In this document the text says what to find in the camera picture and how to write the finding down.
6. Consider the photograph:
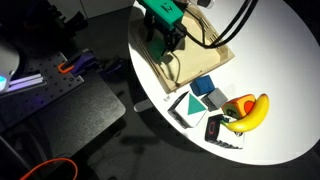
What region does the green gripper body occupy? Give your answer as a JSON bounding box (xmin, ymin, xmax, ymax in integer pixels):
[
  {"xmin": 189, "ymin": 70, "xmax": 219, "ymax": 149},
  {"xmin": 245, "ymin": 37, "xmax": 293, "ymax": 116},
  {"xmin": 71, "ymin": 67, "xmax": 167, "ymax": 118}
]
[{"xmin": 137, "ymin": 0, "xmax": 188, "ymax": 35}]

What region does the wooden tray with slots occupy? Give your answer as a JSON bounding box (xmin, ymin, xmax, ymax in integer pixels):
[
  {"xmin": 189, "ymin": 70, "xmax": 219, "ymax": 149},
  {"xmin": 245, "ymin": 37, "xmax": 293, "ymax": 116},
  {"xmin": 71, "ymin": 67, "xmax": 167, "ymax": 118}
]
[{"xmin": 129, "ymin": 3, "xmax": 235, "ymax": 94}]

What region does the blue block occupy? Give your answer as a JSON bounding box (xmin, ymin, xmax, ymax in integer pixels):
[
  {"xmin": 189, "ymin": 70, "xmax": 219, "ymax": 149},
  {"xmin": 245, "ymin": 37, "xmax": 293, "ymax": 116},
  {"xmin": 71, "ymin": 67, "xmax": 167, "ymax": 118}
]
[{"xmin": 189, "ymin": 74, "xmax": 216, "ymax": 98}]

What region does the grey block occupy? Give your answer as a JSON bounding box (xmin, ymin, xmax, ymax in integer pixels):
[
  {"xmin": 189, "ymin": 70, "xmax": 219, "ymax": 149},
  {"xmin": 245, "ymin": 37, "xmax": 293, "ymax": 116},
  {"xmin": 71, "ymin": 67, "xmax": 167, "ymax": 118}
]
[{"xmin": 200, "ymin": 87, "xmax": 229, "ymax": 113}]

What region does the purple and black clamp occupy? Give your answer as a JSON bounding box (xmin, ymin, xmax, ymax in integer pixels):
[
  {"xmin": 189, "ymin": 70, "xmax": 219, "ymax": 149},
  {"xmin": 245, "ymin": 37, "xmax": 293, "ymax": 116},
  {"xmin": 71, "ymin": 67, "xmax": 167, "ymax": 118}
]
[{"xmin": 96, "ymin": 55, "xmax": 123, "ymax": 77}]

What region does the grey table foot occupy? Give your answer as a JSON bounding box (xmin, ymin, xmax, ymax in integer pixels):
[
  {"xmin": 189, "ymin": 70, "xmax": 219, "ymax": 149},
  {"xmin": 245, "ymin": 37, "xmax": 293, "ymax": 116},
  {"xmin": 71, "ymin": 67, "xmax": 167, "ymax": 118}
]
[{"xmin": 133, "ymin": 100, "xmax": 155, "ymax": 113}]

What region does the white cube with teal triangle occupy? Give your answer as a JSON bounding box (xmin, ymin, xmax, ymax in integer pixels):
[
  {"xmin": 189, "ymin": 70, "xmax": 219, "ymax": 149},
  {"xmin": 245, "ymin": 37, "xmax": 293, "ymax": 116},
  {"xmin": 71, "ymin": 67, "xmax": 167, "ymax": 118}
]
[{"xmin": 167, "ymin": 91, "xmax": 208, "ymax": 130}]

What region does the black flat plate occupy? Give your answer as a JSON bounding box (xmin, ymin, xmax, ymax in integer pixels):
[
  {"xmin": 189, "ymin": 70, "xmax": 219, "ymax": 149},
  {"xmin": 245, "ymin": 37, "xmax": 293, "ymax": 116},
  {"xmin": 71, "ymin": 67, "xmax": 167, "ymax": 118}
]
[{"xmin": 0, "ymin": 71, "xmax": 127, "ymax": 162}]

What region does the yellow banana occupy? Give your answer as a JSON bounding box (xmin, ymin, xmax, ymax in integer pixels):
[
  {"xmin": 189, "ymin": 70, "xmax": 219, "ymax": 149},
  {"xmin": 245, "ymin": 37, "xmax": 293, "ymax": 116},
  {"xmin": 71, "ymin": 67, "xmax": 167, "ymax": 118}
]
[{"xmin": 220, "ymin": 93, "xmax": 270, "ymax": 133}]

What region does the black and white box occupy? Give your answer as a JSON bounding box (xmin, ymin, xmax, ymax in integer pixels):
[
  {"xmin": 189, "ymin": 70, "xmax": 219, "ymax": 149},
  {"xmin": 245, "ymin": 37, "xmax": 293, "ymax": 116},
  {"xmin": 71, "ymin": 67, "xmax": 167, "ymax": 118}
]
[{"xmin": 204, "ymin": 113, "xmax": 246, "ymax": 150}]

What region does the black perforated board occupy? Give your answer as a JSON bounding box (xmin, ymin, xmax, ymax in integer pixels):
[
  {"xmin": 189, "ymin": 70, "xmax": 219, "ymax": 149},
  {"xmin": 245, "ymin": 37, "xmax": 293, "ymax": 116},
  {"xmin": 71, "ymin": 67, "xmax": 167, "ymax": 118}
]
[{"xmin": 0, "ymin": 24, "xmax": 85, "ymax": 132}]

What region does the black cable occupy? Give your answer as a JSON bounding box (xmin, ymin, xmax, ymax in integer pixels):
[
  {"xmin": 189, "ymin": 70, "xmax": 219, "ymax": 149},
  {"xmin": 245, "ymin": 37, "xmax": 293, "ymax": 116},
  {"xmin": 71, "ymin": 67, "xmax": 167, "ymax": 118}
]
[
  {"xmin": 185, "ymin": 0, "xmax": 260, "ymax": 48},
  {"xmin": 179, "ymin": 0, "xmax": 253, "ymax": 50}
]

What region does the aluminium rail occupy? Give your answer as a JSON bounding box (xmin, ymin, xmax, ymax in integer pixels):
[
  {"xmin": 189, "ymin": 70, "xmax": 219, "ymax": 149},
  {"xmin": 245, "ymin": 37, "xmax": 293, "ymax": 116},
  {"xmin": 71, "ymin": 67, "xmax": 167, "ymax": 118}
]
[{"xmin": 0, "ymin": 73, "xmax": 48, "ymax": 97}]

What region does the orange cable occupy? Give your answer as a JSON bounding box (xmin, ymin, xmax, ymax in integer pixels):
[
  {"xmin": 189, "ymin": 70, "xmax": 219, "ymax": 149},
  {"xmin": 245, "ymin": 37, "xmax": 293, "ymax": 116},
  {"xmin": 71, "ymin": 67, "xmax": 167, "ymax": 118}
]
[{"xmin": 19, "ymin": 157, "xmax": 79, "ymax": 180}]

